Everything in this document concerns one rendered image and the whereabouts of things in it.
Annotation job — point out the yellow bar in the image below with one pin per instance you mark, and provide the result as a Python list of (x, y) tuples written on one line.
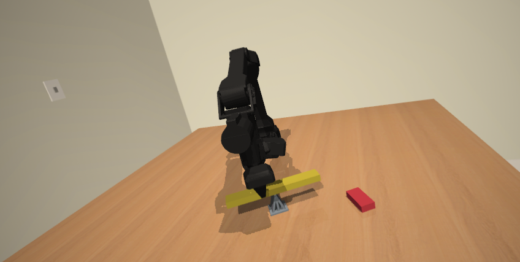
[(279, 186)]

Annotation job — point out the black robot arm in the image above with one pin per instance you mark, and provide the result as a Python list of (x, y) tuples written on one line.
[(239, 90)]

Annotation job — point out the red rectangular block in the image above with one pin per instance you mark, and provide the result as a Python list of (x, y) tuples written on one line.
[(360, 199)]

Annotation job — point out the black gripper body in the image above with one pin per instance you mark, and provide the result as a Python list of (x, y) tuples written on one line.
[(260, 174)]

